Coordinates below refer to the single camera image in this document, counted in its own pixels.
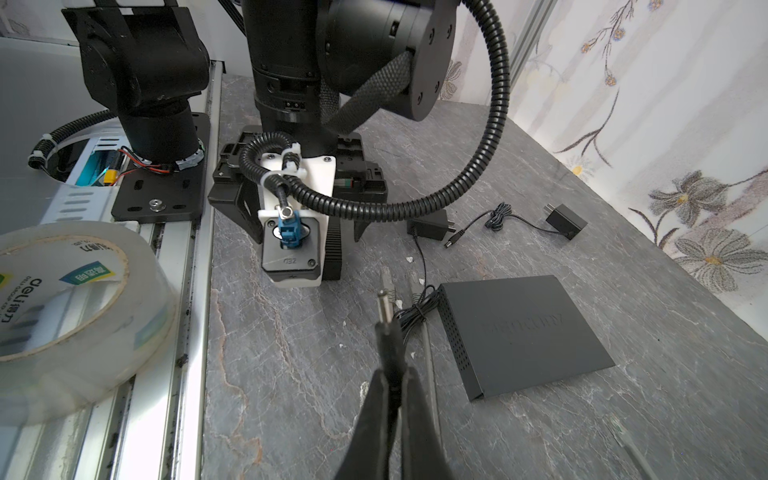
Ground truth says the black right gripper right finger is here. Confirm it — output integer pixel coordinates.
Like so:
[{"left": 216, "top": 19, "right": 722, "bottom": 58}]
[{"left": 399, "top": 367, "right": 454, "bottom": 480}]

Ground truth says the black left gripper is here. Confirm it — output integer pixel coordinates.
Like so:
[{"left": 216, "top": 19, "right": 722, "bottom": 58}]
[{"left": 206, "top": 124, "right": 390, "bottom": 244}]

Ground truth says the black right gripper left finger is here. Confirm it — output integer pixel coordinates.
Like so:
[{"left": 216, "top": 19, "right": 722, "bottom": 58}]
[{"left": 335, "top": 369, "right": 391, "bottom": 480}]

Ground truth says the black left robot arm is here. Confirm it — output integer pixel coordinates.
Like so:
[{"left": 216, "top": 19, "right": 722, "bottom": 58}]
[{"left": 28, "top": 1, "right": 511, "bottom": 225}]

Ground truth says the clear tape roll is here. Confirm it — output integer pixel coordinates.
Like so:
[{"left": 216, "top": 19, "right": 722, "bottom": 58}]
[{"left": 1, "top": 221, "right": 176, "bottom": 427}]

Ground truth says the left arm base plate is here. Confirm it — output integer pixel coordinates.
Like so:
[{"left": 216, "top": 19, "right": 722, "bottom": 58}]
[{"left": 111, "top": 109, "right": 210, "bottom": 223}]

